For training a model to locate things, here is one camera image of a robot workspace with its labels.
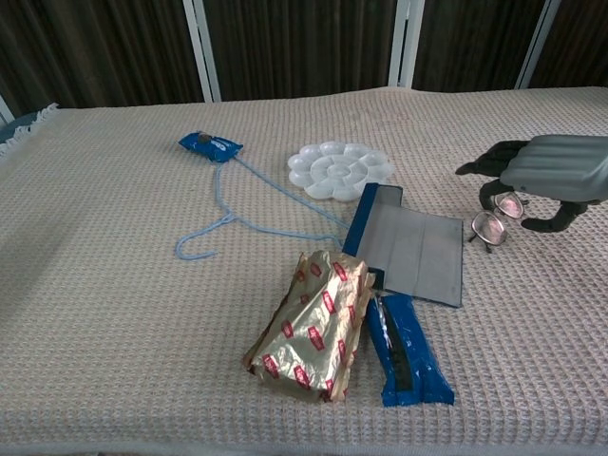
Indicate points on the dark brown pleated curtain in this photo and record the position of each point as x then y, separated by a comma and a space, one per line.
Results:
309, 47

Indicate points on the beige waffle tablecloth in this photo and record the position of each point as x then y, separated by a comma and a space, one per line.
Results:
119, 285

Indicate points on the right robot hand grey black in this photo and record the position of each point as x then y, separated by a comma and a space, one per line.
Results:
556, 164

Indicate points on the white metal frame post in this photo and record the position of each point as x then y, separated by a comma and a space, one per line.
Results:
404, 47
5, 111
537, 43
202, 52

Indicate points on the gold red snack bag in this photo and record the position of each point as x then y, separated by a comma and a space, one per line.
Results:
309, 328

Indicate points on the long blue snack packet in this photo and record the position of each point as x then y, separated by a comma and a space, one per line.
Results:
418, 361

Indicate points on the blue cookie packet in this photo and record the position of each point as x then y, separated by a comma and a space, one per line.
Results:
211, 146

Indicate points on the grey folder with eyeglasses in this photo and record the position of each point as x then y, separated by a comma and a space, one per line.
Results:
418, 247

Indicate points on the white flower paint palette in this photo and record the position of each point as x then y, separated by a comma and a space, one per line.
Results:
339, 168

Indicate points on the thin-framed eyeglasses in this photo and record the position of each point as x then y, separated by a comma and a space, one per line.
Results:
487, 228

